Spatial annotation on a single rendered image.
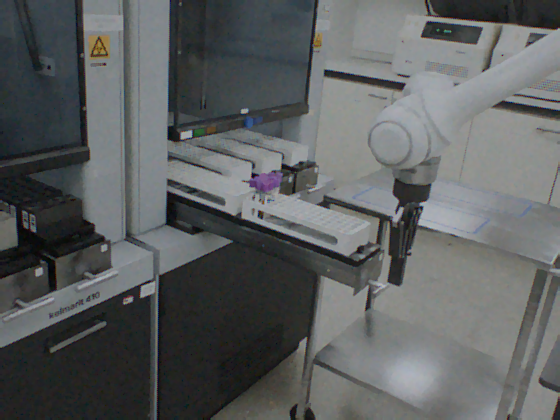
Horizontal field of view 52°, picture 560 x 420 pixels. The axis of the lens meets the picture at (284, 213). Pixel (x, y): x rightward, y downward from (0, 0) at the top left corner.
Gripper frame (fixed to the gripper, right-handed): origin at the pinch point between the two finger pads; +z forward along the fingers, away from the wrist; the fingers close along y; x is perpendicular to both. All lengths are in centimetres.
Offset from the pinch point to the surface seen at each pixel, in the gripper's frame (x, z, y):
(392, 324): -21, 52, -62
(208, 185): -51, -6, 3
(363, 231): -9.6, -5.4, -1.2
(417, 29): -99, -38, -233
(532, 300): 24.5, 8.4, -25.0
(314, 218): -20.9, -5.8, 1.4
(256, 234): -32.9, 0.4, 6.6
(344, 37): -172, -24, -279
